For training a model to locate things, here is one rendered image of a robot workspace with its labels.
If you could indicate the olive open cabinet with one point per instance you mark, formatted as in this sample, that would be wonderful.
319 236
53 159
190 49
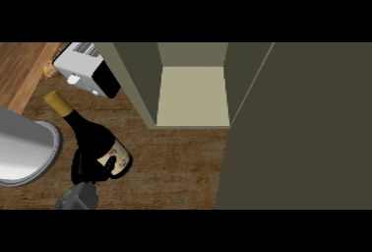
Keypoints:
190 95

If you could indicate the dark olive cabinet door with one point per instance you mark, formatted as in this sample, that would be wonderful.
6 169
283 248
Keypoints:
300 128

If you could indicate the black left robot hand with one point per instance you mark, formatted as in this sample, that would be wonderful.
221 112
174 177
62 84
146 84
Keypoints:
81 167

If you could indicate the dark wine bottle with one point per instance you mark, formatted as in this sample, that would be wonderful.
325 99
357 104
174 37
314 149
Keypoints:
91 138

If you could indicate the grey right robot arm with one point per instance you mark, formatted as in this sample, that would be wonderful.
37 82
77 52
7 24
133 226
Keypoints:
24 147

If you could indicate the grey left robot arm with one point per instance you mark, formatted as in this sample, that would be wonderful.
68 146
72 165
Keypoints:
77 197

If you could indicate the small tan object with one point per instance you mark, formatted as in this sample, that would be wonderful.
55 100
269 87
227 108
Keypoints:
49 70

